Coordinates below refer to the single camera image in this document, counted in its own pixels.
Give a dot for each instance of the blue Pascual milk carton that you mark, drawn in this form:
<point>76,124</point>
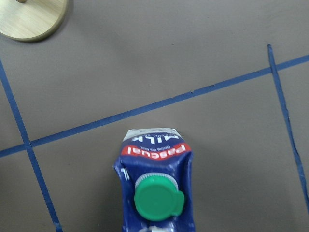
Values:
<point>154,168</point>

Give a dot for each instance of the wooden mug tree stand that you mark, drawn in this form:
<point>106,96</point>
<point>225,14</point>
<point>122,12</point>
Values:
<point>31,20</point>

